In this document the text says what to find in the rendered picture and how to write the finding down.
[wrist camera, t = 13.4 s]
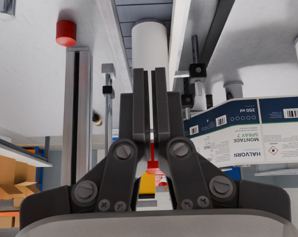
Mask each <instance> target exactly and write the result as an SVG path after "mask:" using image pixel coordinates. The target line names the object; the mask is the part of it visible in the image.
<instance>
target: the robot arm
mask: <svg viewBox="0 0 298 237"><path fill-rule="evenodd" d="M151 86H152V112H153V137H154V161H158V166H159V170H160V171H161V172H162V173H164V174H165V177H166V182H167V187H168V191H169V195H170V200H171V204H172V208H173V209H172V210H155V211H136V209H137V203H138V196H139V190H140V183H141V176H142V175H143V174H144V173H145V172H146V171H147V166H148V162H147V161H151V142H150V111H149V82H148V71H144V68H134V69H133V93H121V94H120V110H119V133H118V139H117V140H115V141H114V142H113V143H112V144H111V146H110V148H109V152H108V155H107V156H106V157H105V158H104V159H102V160H101V161H100V162H99V163H98V164H97V165H96V166H94V167H93V168H92V169H91V170H90V171H89V172H88V173H87V174H85V175H84V176H83V177H82V178H81V179H80V180H79V181H77V182H76V184H74V185H70V186H68V185H65V186H61V187H58V188H54V189H50V190H46V191H42V192H38V193H35V194H31V195H29V196H27V197H26V198H25V199H24V200H23V201H22V202H21V204H20V208H19V222H20V231H19V232H18V234H17V235H16V236H15V237H298V230H297V228H296V227H295V226H294V225H293V224H292V223H291V207H290V197H289V195H288V193H287V192H286V191H285V190H284V189H283V188H281V187H278V186H274V185H269V184H264V183H259V182H252V181H248V180H243V179H239V180H235V179H231V178H230V177H229V176H228V175H227V174H225V173H224V172H223V171H221V170H220V169H219V168H217V167H216V166H215V165H214V164H213V163H211V162H210V161H209V160H207V159H206V158H205V157H203V156H202V155H201V154H199V153H198V152H197V151H196V148H195V145H194V143H193V142H192V141H191V140H190V139H189V138H187V137H185V132H184V123H183V114H182V105H181V96H180V91H167V86H166V73H165V67H156V68H155V70H154V71H151Z"/></svg>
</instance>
